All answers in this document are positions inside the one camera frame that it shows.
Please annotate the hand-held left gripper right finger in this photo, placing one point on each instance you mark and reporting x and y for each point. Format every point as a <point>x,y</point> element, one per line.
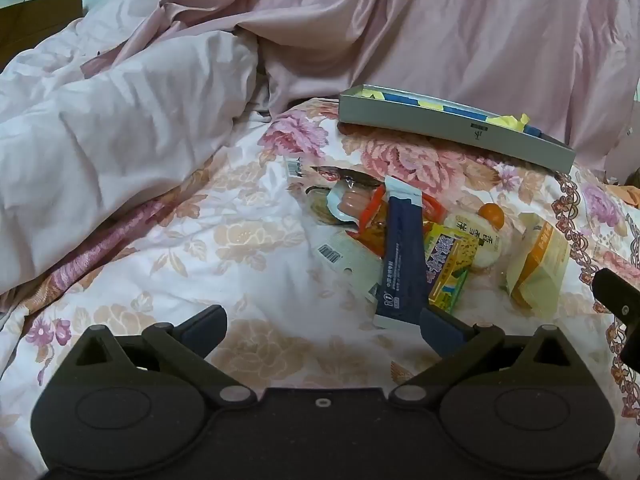
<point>441,332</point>

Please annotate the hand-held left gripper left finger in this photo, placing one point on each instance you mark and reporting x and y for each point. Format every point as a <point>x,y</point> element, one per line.
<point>205,331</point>

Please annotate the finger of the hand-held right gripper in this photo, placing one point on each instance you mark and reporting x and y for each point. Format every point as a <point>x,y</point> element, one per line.
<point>617,295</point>

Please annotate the yellow patterned snack packet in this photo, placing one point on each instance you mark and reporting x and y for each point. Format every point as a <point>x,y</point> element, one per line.
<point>450,260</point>

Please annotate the navy blue long packet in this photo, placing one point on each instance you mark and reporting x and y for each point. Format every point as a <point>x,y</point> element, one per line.
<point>400,260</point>

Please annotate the pale yellow snack packet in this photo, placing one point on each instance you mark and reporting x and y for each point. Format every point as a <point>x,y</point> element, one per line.
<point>535,270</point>

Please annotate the white pastry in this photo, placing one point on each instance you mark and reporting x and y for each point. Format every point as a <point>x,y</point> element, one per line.
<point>470,242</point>

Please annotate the white packet with barcode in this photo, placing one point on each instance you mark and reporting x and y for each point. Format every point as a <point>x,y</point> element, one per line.
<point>350,260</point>

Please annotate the orange-red clear snack packet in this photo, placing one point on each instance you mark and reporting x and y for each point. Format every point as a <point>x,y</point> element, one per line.
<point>370,215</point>

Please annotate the sausage packet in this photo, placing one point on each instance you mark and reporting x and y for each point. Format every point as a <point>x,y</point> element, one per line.
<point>352,204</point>

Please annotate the clear packet of round cakes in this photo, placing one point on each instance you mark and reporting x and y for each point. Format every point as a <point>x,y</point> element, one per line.
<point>317,205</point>

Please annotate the grey shallow box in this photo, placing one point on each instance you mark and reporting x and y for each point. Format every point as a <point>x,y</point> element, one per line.
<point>425,122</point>

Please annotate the floral bedsheet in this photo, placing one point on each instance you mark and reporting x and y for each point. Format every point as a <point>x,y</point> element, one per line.
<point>250,240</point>

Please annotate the yellow crumpled tape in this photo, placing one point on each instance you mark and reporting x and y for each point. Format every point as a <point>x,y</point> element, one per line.
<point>507,121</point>

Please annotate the pale pink quilt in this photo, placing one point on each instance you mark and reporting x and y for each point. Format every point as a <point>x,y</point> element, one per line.
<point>100,135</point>

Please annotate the pink satin duvet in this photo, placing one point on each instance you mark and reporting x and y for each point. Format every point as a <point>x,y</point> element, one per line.
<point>400,20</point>

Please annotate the brown wooden headboard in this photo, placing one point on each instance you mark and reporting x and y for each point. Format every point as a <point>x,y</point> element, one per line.
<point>35,30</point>

